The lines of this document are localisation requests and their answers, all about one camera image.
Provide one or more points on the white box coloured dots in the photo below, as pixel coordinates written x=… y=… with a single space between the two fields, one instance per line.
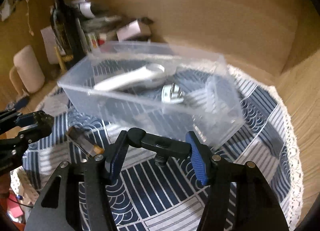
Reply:
x=92 y=40

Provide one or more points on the stacked magazines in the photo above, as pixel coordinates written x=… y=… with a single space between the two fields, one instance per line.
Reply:
x=100 y=22

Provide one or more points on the clear plastic storage box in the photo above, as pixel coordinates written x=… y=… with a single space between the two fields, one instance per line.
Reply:
x=140 y=105

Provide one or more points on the red white small box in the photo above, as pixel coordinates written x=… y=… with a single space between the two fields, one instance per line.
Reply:
x=102 y=38

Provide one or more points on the white travel plug adapter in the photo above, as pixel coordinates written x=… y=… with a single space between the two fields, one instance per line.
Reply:
x=172 y=94

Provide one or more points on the white small cardboard box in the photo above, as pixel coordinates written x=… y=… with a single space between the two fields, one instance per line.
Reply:
x=133 y=30

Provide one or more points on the dark wine bottle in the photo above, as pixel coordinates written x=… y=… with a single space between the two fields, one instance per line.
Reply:
x=63 y=22

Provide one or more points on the black clip microphone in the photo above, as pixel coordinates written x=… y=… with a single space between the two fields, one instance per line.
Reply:
x=163 y=147

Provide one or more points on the brown striped lighter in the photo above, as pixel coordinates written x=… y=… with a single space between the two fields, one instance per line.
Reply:
x=86 y=145

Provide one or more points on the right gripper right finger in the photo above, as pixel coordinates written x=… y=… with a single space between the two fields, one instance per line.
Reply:
x=200 y=158

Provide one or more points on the rolled white papers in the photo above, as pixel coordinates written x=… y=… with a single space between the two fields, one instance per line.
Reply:
x=84 y=8

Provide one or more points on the white paper notepad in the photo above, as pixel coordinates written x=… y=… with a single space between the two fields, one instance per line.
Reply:
x=49 y=40

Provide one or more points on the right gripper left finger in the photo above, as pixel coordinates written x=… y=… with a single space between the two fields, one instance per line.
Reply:
x=115 y=158

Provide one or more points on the white handheld flashlight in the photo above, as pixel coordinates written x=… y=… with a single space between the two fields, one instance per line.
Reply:
x=145 y=74

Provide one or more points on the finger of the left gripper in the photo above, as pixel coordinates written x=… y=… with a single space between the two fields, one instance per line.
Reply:
x=39 y=118
x=30 y=135

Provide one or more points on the silver key bunch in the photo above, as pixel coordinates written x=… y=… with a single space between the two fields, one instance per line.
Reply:
x=199 y=98

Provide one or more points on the yellow wooden stick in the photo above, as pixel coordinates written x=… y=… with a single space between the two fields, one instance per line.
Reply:
x=60 y=60

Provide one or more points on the blue white patterned tablecloth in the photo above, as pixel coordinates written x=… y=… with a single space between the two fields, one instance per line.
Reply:
x=255 y=176

